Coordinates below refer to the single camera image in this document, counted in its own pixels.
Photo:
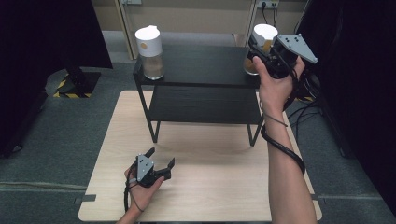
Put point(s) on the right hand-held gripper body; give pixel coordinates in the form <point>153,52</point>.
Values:
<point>292,49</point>

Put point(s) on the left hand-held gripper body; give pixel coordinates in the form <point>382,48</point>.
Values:
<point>144,169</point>

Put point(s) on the white-lid jar brown powder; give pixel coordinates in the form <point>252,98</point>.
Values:
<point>264,32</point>

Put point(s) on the black two-tier metal shelf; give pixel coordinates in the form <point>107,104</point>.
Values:
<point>202,65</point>

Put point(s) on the white-lid jar pale powder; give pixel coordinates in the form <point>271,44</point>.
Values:
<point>149,46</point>

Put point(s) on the person's left hand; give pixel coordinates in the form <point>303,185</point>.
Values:
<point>141,196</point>

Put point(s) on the person's right hand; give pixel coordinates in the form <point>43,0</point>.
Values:
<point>275,93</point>

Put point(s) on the black curtain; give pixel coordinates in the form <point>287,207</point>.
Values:
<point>37,46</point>
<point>358,77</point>

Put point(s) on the black stand base striped tape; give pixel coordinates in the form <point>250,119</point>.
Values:
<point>79,84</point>

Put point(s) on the white wall trunking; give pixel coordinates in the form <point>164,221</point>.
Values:
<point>251,18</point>
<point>126,28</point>

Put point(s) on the white wall socket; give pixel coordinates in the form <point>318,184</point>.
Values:
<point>267,3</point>
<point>131,1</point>

